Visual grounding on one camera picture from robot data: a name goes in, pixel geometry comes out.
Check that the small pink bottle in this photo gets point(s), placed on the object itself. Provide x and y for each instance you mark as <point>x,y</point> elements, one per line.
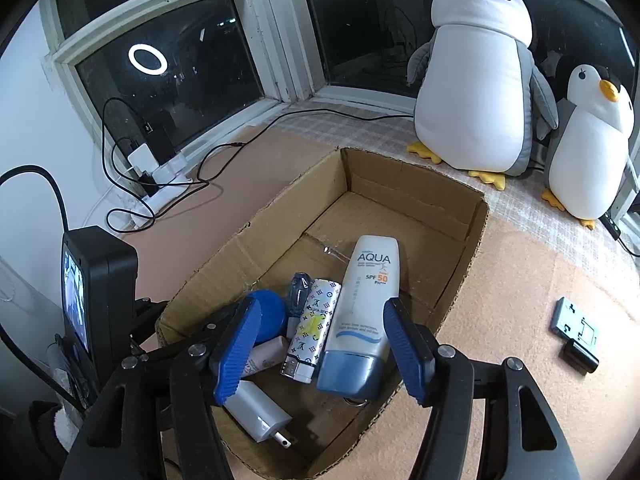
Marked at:
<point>267,355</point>

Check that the white power strip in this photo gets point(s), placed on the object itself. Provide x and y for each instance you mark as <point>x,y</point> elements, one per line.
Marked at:
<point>170,172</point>

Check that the large penguin plush toy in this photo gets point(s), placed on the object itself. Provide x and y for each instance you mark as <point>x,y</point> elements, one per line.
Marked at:
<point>475,85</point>

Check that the beige mat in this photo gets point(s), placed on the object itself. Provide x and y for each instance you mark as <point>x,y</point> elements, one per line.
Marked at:
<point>500,360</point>

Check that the small penguin plush toy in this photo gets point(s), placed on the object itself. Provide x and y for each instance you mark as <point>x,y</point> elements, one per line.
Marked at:
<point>585,160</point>

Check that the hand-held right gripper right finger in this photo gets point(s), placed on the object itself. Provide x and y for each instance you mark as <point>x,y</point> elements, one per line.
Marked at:
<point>407,355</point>

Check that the black inline remote control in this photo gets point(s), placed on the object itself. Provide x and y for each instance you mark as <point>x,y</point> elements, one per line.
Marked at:
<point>612,226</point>

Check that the small black box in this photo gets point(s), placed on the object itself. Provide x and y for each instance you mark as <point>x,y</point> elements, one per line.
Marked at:
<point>580,357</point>

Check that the white sunscreen tube blue cap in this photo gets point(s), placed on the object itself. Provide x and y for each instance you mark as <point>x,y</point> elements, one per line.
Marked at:
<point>365,300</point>

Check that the blue round tin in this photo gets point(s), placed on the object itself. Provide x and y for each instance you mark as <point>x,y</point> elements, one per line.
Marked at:
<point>270,315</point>

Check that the patterned white lighter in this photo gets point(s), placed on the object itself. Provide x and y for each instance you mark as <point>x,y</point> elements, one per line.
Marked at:
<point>312,330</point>

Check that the cardboard box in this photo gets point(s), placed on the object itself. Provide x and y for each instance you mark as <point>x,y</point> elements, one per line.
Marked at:
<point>400,220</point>

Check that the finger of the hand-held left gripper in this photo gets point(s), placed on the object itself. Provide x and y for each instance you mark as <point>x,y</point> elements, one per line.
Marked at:
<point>145,325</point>

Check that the white charger plug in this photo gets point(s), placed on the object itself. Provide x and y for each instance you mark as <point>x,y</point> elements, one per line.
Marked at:
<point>255,410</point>

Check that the black power plug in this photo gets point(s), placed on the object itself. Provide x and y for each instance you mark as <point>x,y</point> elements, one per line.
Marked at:
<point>146,184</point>

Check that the white fuzzy cloth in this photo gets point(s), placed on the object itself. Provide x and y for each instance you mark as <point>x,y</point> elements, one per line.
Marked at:
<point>64,430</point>

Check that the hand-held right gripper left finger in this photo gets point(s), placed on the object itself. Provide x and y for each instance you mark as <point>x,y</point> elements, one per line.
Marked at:
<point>237,355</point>

